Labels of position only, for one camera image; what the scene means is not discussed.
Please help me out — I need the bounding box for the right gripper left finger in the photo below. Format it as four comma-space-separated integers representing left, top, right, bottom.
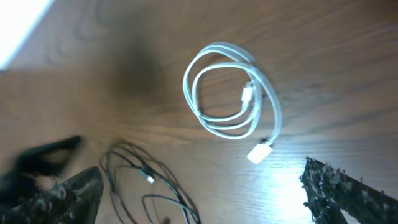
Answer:
1, 166, 104, 224

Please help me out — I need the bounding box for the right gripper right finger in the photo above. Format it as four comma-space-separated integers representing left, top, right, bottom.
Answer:
300, 157, 397, 224

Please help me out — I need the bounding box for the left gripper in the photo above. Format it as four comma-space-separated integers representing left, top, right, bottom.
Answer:
1, 135, 83, 199

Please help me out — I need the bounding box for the black usb cable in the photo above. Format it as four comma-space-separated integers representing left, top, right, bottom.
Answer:
99, 139, 202, 224

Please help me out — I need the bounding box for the white usb cable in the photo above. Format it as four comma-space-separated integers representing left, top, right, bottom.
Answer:
182, 41, 284, 165

